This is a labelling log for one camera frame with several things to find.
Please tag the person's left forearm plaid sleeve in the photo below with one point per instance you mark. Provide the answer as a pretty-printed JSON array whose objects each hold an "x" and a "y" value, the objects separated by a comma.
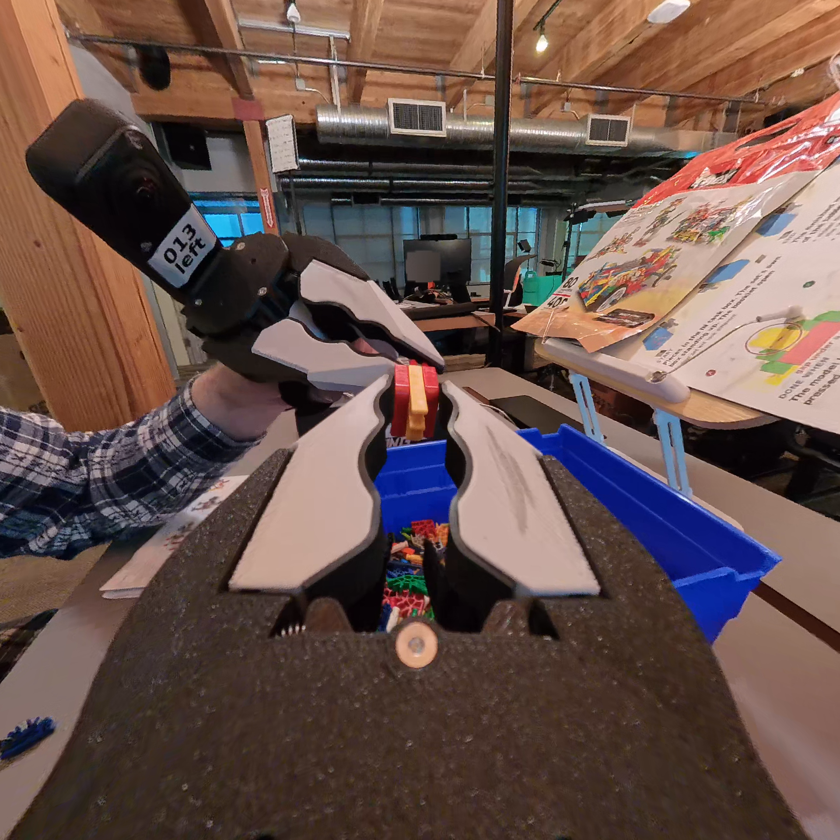
[{"x": 92, "y": 473}]

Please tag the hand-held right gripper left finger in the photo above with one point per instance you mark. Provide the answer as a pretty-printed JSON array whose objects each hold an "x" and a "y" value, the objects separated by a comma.
[{"x": 315, "y": 505}]

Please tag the paper sheet on table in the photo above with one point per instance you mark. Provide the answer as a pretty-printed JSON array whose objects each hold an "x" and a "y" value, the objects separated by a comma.
[{"x": 171, "y": 538}]

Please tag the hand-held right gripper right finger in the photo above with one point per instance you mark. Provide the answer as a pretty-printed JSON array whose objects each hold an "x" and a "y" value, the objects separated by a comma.
[{"x": 525, "y": 512}]

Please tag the blue plastic bin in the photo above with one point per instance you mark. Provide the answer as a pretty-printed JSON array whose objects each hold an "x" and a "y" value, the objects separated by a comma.
[{"x": 656, "y": 525}]

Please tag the black flat tablet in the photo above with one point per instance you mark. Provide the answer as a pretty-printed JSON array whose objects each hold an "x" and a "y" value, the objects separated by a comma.
[{"x": 528, "y": 412}]

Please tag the tilted board stand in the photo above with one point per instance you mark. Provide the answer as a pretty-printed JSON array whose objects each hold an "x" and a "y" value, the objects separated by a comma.
[{"x": 630, "y": 381}]

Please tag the colourful toy package bag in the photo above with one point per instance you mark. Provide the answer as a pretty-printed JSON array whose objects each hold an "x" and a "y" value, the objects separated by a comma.
[{"x": 656, "y": 250}]

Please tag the black metal pole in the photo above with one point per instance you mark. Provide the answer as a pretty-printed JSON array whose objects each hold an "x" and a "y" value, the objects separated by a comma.
[{"x": 502, "y": 184}]

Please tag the person's left hand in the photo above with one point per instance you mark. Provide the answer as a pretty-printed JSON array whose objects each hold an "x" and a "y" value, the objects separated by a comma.
[{"x": 250, "y": 400}]

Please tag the red yellow toy construction piece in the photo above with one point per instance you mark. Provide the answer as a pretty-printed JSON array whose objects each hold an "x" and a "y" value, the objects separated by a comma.
[{"x": 415, "y": 400}]

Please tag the small blue toy piece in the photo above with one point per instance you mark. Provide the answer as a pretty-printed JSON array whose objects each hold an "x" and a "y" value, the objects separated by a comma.
[{"x": 26, "y": 738}]

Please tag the pile of colourful toy pieces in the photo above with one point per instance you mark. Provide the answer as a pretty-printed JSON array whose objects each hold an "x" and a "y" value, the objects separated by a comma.
[{"x": 414, "y": 578}]

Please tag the black computer monitor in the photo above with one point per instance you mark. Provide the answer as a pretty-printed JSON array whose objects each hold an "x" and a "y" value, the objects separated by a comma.
[{"x": 437, "y": 260}]

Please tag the silver ventilation duct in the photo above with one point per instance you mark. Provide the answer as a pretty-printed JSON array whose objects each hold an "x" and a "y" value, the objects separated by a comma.
[{"x": 525, "y": 129}]

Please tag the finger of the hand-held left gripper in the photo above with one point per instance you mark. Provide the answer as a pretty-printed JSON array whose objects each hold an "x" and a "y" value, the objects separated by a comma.
[
  {"x": 322, "y": 357},
  {"x": 361, "y": 305}
]

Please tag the white air vent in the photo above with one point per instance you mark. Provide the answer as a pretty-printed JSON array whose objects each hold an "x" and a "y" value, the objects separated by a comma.
[
  {"x": 608, "y": 129},
  {"x": 416, "y": 117}
]

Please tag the wooden post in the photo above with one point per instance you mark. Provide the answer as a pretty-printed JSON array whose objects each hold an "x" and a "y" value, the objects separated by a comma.
[{"x": 66, "y": 263}]

